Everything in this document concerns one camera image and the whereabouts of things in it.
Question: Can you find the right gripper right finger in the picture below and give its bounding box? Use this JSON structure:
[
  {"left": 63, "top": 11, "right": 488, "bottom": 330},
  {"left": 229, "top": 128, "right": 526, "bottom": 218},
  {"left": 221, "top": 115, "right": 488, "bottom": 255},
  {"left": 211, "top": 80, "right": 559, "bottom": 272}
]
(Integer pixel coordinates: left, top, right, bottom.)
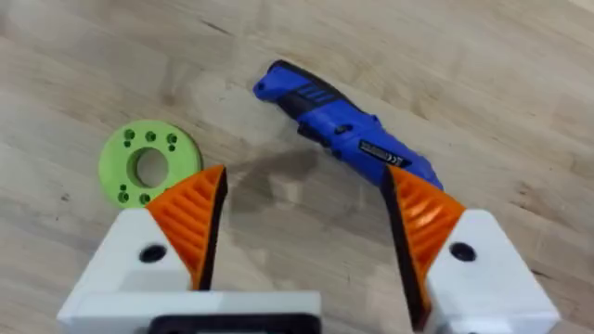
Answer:
[{"left": 380, "top": 164, "right": 563, "bottom": 334}]

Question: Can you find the green disc with holes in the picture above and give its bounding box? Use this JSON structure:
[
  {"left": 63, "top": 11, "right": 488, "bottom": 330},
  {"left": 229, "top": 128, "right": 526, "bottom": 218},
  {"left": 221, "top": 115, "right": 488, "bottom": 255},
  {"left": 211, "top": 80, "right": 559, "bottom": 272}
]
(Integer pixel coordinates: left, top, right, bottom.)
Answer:
[{"left": 97, "top": 119, "right": 204, "bottom": 211}]

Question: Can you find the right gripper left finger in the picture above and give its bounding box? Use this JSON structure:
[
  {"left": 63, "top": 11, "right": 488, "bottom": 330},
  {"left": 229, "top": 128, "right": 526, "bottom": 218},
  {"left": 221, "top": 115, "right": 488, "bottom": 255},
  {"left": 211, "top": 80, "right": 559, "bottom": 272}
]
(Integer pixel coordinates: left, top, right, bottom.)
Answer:
[{"left": 69, "top": 164, "right": 229, "bottom": 295}]

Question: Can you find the blue electric screwdriver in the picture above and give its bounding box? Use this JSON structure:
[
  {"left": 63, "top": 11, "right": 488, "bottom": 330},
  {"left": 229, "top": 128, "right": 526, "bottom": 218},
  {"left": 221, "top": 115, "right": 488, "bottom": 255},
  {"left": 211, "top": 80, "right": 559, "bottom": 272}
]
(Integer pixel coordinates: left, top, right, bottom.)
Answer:
[{"left": 252, "top": 58, "right": 445, "bottom": 192}]

